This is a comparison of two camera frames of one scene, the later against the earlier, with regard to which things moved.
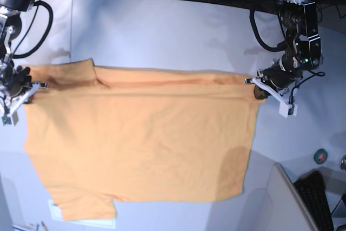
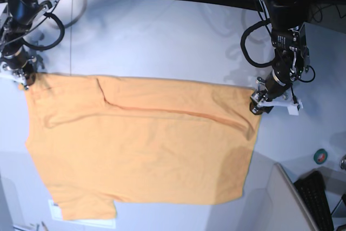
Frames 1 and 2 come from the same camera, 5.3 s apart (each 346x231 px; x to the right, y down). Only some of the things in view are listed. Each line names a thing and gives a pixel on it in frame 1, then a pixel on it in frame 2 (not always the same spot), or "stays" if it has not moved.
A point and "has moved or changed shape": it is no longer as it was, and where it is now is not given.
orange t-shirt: [99, 135] has moved or changed shape
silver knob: [343, 163] stays
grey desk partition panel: [290, 212] stays
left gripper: [14, 80] to [17, 59]
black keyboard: [311, 187] stays
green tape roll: [320, 156] stays
